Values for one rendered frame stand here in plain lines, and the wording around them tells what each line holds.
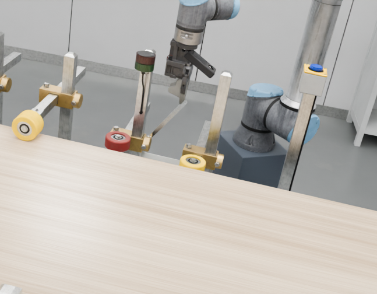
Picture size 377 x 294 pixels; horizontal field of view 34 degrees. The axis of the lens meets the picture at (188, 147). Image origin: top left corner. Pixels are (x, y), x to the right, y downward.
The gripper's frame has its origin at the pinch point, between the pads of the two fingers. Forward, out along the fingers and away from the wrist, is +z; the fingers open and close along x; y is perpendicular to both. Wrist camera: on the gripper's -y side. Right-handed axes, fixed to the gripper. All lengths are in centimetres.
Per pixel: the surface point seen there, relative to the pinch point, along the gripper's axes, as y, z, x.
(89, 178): 16.7, 9.7, 45.5
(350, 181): -95, 98, -165
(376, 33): -98, 25, -255
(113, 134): 17.9, 9.2, 17.8
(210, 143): -12.3, 8.4, 9.5
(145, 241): -5, 10, 67
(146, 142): 8.4, 13.3, 9.7
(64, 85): 37.9, 0.1, 9.7
